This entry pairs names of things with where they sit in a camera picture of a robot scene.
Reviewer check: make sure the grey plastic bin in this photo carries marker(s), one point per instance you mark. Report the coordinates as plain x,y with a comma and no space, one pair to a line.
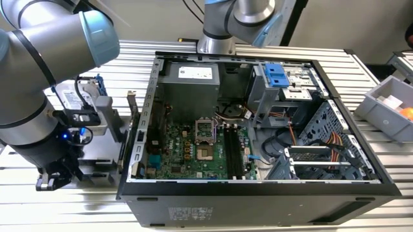
381,120

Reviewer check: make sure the yellow black plug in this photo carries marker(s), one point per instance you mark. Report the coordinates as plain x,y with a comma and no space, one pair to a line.
184,39

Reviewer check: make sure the CPU socket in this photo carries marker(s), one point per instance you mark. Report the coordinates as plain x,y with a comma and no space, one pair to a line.
205,152

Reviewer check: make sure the black RAM slot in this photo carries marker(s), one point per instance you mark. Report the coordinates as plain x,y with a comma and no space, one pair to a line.
230,149
238,154

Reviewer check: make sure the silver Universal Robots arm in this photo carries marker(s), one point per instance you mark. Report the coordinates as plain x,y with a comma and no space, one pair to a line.
55,43

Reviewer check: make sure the green motherboard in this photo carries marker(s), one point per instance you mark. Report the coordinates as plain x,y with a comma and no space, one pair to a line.
176,157

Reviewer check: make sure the orange ball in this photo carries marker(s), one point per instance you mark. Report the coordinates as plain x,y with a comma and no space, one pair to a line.
407,113

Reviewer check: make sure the grey power supply unit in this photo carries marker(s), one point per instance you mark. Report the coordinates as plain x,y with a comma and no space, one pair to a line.
190,96

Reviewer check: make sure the black upright post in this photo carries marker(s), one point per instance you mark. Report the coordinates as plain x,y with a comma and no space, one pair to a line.
300,21

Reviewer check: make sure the metal drive cage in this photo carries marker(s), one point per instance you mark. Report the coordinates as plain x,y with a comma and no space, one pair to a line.
261,96

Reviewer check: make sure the blue plastic drive latch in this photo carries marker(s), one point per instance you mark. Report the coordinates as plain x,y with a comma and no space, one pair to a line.
274,75

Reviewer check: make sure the black open PC case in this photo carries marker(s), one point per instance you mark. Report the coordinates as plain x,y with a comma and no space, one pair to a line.
226,212

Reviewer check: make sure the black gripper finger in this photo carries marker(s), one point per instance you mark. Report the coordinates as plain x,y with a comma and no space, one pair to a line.
63,180
74,168

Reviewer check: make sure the graphics card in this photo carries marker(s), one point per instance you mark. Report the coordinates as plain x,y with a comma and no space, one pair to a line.
131,101

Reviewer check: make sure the grey parts rack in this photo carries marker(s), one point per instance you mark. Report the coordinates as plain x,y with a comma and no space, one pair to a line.
105,102

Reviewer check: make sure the metal disk bay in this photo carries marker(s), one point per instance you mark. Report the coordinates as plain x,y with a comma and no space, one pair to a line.
309,148

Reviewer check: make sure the white block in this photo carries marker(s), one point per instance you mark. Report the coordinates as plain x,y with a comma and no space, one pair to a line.
391,101

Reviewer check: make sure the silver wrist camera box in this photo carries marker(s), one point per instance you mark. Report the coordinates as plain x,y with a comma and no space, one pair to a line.
102,128

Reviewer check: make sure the silver hard disk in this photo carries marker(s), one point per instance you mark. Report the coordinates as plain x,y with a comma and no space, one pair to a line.
67,93

